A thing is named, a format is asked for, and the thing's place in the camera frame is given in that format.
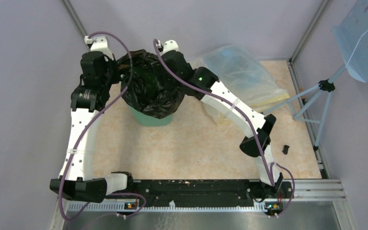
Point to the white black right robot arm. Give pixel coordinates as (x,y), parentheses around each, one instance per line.
(205,86)

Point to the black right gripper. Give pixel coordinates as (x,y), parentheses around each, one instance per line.
(160,74)

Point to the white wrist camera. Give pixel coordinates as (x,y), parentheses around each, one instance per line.
(99,43)
(166,46)

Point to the black trash bag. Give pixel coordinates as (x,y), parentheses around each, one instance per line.
(142,92)

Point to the small black plastic piece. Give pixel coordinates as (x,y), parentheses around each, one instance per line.
(285,149)

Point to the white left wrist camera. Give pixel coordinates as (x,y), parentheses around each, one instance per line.
(99,43)

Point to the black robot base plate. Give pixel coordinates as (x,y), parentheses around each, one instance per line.
(206,193)

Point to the light blue tripod stand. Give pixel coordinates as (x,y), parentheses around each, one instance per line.
(308,98)

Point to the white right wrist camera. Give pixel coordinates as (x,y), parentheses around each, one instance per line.
(166,46)

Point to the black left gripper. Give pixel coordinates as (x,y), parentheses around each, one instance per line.
(113,63)

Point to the perforated light blue panel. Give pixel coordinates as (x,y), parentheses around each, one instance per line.
(351,36)

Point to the clear plastic bag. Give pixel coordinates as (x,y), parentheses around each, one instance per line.
(255,82)

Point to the green plastic trash bin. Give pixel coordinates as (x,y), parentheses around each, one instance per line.
(149,121)

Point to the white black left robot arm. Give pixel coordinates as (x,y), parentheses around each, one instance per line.
(76,181)

